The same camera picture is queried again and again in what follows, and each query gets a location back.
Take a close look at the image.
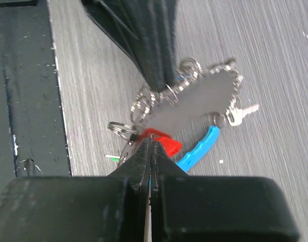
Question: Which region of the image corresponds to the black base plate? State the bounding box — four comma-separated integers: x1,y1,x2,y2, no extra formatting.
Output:
0,1,72,195

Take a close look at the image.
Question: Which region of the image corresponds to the loose silver key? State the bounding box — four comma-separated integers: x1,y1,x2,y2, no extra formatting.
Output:
225,104,260,127

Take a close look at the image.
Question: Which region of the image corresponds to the metal key organizer blue handle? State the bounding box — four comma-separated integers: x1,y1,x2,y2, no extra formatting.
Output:
108,57,242,172

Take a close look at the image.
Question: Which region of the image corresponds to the red headed key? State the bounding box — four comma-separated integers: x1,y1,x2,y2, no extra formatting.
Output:
138,128,182,158

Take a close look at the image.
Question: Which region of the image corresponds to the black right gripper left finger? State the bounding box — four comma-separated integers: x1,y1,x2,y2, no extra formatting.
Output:
0,138,151,241

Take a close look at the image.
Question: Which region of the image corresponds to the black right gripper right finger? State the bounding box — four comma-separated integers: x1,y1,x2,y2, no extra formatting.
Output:
151,142,300,241

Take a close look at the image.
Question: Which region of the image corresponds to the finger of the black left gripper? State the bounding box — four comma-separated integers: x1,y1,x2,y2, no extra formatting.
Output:
158,1,177,85
81,1,165,91

